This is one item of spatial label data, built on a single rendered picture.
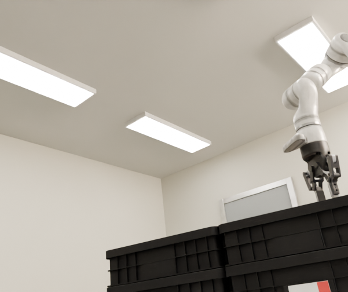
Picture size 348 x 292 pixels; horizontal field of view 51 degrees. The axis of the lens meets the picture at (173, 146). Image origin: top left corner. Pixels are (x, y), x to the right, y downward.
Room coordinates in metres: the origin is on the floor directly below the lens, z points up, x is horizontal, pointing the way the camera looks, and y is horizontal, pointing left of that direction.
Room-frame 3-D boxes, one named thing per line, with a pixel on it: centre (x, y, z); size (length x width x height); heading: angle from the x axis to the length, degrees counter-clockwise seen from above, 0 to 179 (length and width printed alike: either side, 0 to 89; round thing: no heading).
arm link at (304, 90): (0.93, -0.39, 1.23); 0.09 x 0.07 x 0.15; 24
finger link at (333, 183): (0.90, -0.40, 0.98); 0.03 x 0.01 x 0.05; 14
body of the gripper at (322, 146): (0.94, -0.39, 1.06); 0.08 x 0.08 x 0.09
